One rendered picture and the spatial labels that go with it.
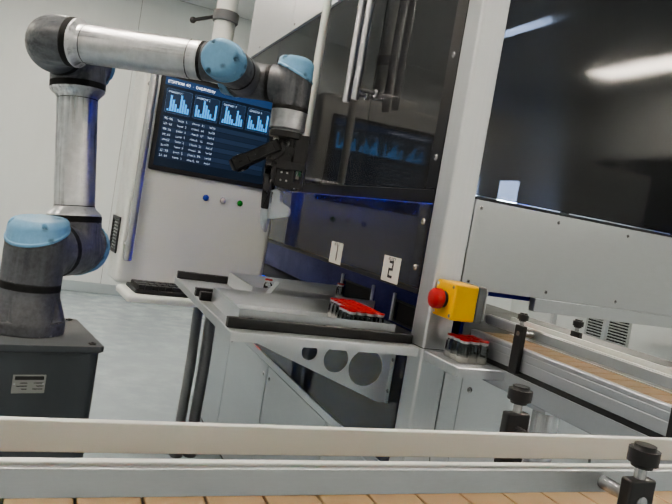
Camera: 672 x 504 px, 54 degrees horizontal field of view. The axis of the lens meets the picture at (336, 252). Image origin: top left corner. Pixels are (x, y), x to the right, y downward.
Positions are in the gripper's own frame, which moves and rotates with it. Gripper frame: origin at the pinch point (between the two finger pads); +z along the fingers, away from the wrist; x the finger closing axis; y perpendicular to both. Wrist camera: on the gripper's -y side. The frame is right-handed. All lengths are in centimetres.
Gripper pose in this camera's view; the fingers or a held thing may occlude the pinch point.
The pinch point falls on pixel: (262, 225)
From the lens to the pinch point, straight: 138.6
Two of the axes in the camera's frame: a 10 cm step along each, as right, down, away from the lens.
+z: -1.6, 9.9, 0.6
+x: 0.1, -0.5, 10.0
